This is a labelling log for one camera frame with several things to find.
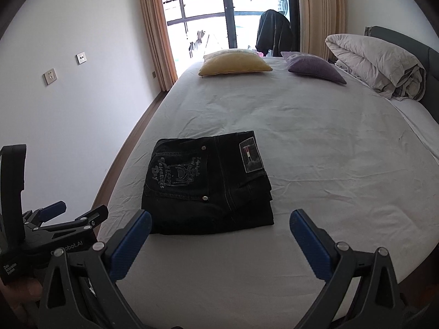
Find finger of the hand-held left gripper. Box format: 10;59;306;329
22;200;68;229
36;205;109;239

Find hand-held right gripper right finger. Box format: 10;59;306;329
289;208;406;329

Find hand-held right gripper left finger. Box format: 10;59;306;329
37;209;153;329

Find black pants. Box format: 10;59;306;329
141;130;275;236

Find person's left hand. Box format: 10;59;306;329
1;276;43;316

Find bed with white sheet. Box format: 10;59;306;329
92;55;439;329

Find white pillow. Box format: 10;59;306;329
389;98;439;127

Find purple cushion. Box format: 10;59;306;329
280;51;347;85

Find folded grey duvet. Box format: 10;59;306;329
325;33;426;102

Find yellow cushion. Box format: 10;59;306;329
198;49;274;77

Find beige curtain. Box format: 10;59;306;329
298;0;348;59
135;0;178;92

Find small drying rack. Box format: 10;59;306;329
187;29;220;59

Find dark jacket on chair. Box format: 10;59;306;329
255;10;294;57

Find grey headboard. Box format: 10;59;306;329
364;25;439;126

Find black balcony railing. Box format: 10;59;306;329
164;0;224;27

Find black balcony door frame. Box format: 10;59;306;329
159;0;300;50

